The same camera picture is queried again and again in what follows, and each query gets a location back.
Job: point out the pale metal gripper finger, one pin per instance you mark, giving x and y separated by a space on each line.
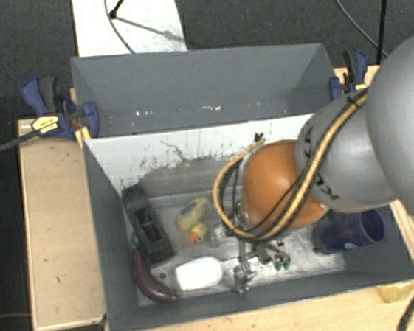
247 267
243 284

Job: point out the clear glass thing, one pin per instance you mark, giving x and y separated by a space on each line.
217 236

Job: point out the white plastic bottle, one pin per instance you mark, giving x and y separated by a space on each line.
199 273

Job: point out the yellow toy duck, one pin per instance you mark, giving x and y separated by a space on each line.
193 214

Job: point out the purple toy eggplant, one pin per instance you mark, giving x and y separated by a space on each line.
150 282

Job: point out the blue cup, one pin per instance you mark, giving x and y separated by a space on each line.
348 232

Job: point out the black plastic tray block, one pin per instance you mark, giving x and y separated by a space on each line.
147 223

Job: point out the grey metal bin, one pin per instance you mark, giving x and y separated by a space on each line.
198 88

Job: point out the pale wood board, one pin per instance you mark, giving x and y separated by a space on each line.
57 222

